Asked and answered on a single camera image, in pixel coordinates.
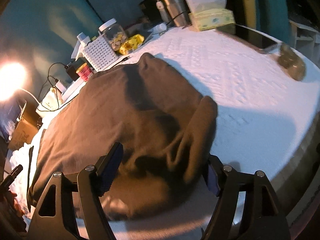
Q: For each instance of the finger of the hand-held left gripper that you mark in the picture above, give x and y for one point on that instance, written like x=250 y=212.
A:
x=12 y=175

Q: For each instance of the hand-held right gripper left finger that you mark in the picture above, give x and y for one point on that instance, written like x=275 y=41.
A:
x=110 y=170

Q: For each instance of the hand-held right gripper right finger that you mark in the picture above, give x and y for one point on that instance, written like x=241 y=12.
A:
x=212 y=180

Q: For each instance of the brown printed t-shirt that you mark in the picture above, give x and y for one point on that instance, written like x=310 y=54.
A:
x=112 y=120

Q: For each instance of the person's left hand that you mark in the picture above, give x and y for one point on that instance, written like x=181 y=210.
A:
x=18 y=205

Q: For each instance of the white crumpled cloth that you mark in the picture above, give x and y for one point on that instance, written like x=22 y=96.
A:
x=20 y=160

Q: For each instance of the cardboard box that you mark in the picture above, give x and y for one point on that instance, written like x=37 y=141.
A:
x=23 y=130

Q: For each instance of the clear plastic bag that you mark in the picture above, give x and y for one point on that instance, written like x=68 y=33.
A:
x=8 y=125

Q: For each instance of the white printed mug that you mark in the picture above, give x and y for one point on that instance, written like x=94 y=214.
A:
x=52 y=100

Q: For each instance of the white power strip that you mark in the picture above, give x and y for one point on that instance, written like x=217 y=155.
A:
x=75 y=88

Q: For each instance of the white desk lamp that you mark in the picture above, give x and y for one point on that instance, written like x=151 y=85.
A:
x=12 y=80

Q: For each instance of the white charger plug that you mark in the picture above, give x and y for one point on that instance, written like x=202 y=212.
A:
x=61 y=86

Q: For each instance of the red can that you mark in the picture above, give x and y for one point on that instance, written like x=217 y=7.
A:
x=85 y=72

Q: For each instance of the black power adapter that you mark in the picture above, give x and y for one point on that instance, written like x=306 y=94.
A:
x=72 y=72

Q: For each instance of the white perforated basket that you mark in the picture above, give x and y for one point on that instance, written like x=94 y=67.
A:
x=102 y=53

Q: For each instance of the white loose tissue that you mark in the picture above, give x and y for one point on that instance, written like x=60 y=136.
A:
x=77 y=52

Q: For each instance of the yellow snack packet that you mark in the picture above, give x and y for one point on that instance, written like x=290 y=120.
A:
x=131 y=44

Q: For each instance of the glass jar with white lid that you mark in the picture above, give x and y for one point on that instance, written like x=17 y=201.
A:
x=113 y=36

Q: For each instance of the small stone figurine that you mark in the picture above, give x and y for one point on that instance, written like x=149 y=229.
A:
x=292 y=62

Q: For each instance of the black smartphone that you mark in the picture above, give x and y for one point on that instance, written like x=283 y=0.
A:
x=250 y=37

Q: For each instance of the small white cup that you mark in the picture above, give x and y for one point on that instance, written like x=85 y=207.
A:
x=159 y=28

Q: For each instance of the yellow tissue pack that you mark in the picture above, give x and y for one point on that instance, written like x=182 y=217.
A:
x=212 y=18

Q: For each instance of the stainless steel tumbler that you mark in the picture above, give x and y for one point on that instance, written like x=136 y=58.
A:
x=173 y=6

